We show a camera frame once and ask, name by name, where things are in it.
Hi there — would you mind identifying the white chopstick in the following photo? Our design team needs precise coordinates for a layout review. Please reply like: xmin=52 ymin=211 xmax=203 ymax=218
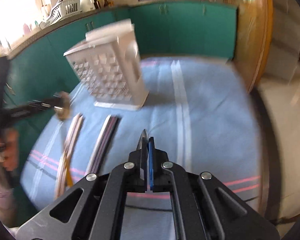
xmin=85 ymin=115 xmax=111 ymax=175

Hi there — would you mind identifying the pink chopstick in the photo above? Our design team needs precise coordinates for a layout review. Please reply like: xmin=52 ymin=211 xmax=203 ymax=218
xmin=63 ymin=113 xmax=83 ymax=161

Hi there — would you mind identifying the person's left hand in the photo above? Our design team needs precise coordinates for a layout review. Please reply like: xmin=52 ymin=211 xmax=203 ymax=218
xmin=0 ymin=128 xmax=19 ymax=171

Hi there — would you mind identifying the dark black chopstick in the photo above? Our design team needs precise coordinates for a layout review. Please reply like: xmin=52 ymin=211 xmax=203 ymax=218
xmin=90 ymin=115 xmax=116 ymax=175

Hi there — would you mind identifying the white dish rack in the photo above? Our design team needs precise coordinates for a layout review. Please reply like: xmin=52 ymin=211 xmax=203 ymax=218
xmin=39 ymin=0 xmax=82 ymax=29

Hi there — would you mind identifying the blue striped tablecloth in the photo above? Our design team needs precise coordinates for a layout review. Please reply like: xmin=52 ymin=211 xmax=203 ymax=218
xmin=21 ymin=58 xmax=261 ymax=239

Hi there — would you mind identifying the cream chopstick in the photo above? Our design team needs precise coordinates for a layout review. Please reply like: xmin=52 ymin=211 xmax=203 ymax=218
xmin=54 ymin=128 xmax=73 ymax=199

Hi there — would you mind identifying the white plastic utensil basket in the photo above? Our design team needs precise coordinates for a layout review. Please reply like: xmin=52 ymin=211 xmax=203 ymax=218
xmin=63 ymin=19 xmax=149 ymax=111

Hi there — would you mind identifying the wooden door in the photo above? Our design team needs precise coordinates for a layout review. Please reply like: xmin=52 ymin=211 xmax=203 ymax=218
xmin=225 ymin=0 xmax=274 ymax=92

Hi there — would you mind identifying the beige chopstick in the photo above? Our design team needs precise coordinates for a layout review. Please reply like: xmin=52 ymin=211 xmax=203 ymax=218
xmin=66 ymin=113 xmax=84 ymax=162

